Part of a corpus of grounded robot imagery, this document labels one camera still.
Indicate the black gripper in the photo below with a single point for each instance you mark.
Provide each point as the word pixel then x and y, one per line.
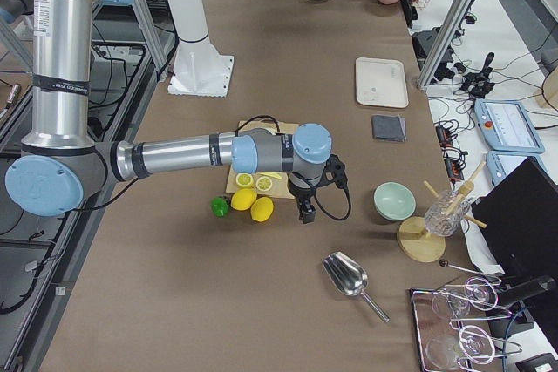
pixel 302 194

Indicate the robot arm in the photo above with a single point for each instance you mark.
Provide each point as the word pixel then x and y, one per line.
pixel 61 165

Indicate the cream rabbit tray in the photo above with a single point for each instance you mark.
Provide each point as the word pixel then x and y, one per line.
pixel 381 82

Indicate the mirror steel tray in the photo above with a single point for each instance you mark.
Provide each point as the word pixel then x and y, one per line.
pixel 451 327

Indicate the bamboo cutting board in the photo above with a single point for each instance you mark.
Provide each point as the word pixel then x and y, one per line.
pixel 279 189

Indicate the whole yellow lemon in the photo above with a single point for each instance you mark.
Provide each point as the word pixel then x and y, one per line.
pixel 262 209
pixel 243 199

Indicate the yellow plastic knife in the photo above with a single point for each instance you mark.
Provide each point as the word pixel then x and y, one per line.
pixel 274 175

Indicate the lemon half slice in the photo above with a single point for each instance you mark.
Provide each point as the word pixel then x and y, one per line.
pixel 244 180
pixel 264 184

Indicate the steel metal scoop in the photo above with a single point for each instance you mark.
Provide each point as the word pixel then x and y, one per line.
pixel 351 279

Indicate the mint green bowl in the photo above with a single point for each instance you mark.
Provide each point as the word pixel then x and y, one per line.
pixel 394 201

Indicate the green lime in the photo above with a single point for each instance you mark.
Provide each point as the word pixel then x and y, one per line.
pixel 220 206

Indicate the grey folded cloth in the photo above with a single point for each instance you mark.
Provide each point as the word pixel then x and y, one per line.
pixel 388 128

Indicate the clear textured glass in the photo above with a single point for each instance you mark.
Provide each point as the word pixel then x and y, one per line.
pixel 446 213

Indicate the blue teach pendant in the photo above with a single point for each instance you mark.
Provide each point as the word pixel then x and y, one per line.
pixel 506 126
pixel 500 164

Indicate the black monitor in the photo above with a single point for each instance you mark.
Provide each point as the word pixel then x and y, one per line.
pixel 521 217

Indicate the aluminium frame post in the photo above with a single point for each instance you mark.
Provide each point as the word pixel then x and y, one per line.
pixel 442 41

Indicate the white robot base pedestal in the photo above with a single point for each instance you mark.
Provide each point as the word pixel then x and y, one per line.
pixel 199 69

